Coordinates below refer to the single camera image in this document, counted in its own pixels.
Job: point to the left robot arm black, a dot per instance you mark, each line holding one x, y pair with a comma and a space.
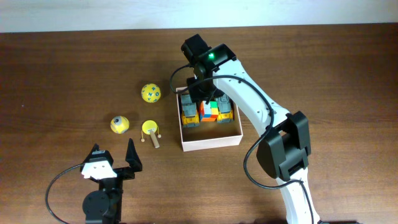
104, 205

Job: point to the white cardboard box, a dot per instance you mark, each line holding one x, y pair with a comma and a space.
210, 134

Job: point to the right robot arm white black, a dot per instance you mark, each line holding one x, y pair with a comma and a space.
283, 146

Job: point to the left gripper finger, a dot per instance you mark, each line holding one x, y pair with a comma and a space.
132, 158
93, 158

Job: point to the yellow ball with eye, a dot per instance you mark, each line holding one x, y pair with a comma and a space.
119, 124

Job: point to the multicolour puzzle cube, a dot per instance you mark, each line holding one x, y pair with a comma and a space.
208, 111

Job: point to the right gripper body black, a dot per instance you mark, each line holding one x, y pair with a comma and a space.
203, 91

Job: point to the yellow ball blue letters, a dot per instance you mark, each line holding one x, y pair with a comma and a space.
151, 93

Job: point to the yellow wooden pellet drum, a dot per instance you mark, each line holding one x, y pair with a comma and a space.
151, 128

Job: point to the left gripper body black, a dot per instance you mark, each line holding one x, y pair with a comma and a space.
122, 173

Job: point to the yellow grey mixer truck toy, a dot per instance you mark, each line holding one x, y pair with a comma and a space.
225, 114

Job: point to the yellow grey dump truck toy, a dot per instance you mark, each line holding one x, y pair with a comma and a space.
190, 116

